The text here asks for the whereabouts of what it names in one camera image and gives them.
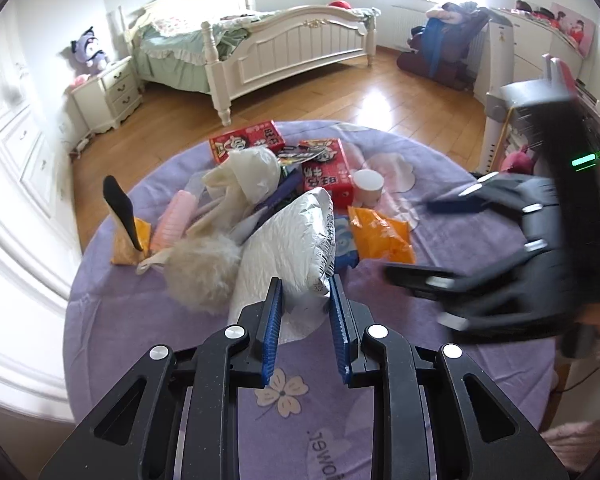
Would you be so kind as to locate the orange snack packet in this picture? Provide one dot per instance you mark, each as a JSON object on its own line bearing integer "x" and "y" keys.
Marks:
{"x": 380, "y": 235}

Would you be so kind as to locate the dark red armchair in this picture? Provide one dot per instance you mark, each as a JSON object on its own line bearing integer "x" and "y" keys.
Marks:
{"x": 455, "y": 67}

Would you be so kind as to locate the small orange packet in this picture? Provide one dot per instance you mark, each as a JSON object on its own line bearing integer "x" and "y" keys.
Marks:
{"x": 125, "y": 252}

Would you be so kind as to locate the blue cloth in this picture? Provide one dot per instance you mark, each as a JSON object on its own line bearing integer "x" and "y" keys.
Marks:
{"x": 432, "y": 45}

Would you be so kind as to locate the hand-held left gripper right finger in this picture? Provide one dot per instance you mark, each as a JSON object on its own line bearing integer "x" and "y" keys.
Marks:
{"x": 338, "y": 320}

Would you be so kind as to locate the blue and white packet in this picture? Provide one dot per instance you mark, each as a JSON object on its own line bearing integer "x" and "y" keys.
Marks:
{"x": 344, "y": 245}

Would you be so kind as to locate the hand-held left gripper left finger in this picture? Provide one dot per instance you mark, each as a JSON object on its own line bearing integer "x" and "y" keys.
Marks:
{"x": 274, "y": 320}

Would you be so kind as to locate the white wooden bed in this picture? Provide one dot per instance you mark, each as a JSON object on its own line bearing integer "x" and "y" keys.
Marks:
{"x": 290, "y": 55}

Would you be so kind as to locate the red cushion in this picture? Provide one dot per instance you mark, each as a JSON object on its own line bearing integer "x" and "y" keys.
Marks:
{"x": 340, "y": 5}

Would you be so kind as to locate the white plastic bag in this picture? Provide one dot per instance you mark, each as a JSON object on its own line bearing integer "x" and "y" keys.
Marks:
{"x": 250, "y": 170}

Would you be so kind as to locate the white radiator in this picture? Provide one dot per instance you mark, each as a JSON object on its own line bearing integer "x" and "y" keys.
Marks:
{"x": 405, "y": 25}

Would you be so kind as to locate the purple floral blanket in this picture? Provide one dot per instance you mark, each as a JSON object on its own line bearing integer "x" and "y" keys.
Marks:
{"x": 130, "y": 320}

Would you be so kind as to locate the pink wall poster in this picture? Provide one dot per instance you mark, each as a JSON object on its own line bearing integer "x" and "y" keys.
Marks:
{"x": 575, "y": 27}

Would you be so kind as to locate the white cabinet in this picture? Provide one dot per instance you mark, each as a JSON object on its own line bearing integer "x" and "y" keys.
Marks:
{"x": 530, "y": 35}

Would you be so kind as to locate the purple plush toy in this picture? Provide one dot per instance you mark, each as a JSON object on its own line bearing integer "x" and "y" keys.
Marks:
{"x": 87, "y": 50}

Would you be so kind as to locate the white nightstand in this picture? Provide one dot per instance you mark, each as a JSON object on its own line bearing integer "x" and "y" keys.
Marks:
{"x": 112, "y": 90}

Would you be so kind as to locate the white study desk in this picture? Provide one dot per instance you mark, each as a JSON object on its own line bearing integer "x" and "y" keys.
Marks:
{"x": 497, "y": 60}

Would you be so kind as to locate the dark blue box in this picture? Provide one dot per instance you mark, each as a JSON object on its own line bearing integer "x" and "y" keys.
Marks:
{"x": 280, "y": 195}

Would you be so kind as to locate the person's pink fuzzy clothing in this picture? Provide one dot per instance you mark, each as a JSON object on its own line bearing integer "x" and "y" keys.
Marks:
{"x": 580, "y": 447}

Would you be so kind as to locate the fluffy beige pompom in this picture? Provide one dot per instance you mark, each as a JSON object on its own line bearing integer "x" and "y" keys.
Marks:
{"x": 200, "y": 275}

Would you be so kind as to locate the white paper cup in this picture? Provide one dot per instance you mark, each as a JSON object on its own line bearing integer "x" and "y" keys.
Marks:
{"x": 367, "y": 185}

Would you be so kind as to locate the red snack box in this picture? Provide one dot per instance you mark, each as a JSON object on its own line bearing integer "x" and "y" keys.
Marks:
{"x": 240, "y": 140}
{"x": 330, "y": 172}

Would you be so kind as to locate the green ruffled bedding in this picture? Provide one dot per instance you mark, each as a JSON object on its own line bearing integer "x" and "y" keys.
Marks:
{"x": 180, "y": 45}

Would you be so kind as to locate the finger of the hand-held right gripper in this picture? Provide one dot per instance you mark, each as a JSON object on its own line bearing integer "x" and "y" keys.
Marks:
{"x": 430, "y": 280}
{"x": 455, "y": 205}

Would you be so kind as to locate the black colourful wrapper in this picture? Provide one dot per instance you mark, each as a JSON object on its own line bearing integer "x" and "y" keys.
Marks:
{"x": 300, "y": 152}

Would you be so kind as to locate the large white foil bag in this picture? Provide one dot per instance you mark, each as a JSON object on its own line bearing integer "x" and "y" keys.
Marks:
{"x": 285, "y": 245}

